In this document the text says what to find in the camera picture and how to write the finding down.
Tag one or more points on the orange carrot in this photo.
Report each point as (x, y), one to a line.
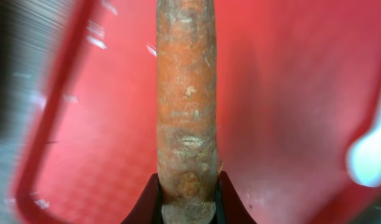
(186, 42)

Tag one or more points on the red serving tray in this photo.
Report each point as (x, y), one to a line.
(297, 83)

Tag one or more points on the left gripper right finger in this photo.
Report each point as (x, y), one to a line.
(229, 207)

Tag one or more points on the white plastic spoon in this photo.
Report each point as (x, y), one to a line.
(363, 159)

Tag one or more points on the black waste tray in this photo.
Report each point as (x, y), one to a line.
(30, 30)

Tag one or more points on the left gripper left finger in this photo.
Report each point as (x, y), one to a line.
(147, 209)

